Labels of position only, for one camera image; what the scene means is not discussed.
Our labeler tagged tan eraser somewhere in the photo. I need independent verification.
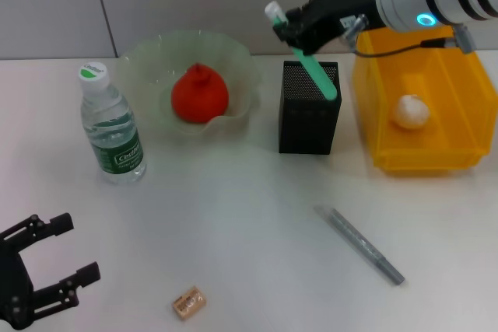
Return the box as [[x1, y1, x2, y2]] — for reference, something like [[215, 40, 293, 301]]
[[170, 286, 208, 321]]

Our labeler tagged clear green-label water bottle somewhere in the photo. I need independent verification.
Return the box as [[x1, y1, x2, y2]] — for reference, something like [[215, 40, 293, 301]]
[[77, 61, 148, 185]]

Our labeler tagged white paper ball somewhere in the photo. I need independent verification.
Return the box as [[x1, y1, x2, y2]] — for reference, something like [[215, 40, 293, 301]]
[[390, 93, 431, 130]]

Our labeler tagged yellow plastic bin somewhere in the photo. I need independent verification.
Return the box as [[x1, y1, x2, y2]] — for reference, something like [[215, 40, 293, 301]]
[[352, 24, 498, 176]]

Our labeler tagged grey right gripper cable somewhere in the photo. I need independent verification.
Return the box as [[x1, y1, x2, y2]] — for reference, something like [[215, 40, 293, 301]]
[[342, 12, 478, 59]]

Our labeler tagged pale green glass fruit bowl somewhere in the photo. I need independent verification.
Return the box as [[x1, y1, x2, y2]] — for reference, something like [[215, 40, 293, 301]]
[[116, 28, 261, 138]]

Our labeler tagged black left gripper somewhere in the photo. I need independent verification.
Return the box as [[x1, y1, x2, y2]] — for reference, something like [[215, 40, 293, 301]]
[[0, 213, 102, 331]]

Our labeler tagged grey marker pen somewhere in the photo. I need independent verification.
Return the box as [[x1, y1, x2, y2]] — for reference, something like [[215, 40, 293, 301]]
[[314, 205, 406, 286]]

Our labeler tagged black mesh pen holder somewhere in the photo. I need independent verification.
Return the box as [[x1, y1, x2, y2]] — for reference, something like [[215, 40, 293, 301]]
[[278, 60, 342, 155]]

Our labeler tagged red tomato-shaped plush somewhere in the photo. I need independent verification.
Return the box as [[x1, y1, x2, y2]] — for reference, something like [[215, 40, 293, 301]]
[[170, 62, 230, 125]]

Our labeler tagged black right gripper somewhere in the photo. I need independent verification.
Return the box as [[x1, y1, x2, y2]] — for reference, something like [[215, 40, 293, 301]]
[[274, 0, 384, 56]]

